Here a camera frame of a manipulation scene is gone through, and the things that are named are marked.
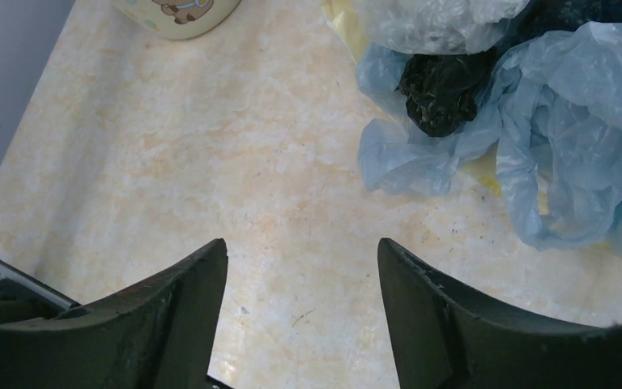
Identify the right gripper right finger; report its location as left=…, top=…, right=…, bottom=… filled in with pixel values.
left=377, top=238, right=622, bottom=388

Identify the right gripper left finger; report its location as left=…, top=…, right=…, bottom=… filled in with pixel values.
left=0, top=239, right=228, bottom=388

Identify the beige round trash bin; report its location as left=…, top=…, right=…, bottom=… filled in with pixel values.
left=111, top=0, right=241, bottom=41

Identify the small blue bag piece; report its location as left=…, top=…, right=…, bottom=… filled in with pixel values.
left=356, top=43, right=501, bottom=196

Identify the blue plastic bag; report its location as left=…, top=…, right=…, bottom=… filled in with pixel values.
left=494, top=22, right=622, bottom=257

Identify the large translucent plastic bag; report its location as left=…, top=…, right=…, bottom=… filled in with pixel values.
left=322, top=0, right=612, bottom=254

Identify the white clear plastic bag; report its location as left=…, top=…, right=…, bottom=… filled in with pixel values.
left=353, top=0, right=530, bottom=55

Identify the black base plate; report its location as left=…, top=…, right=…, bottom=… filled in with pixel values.
left=0, top=260, right=80, bottom=324

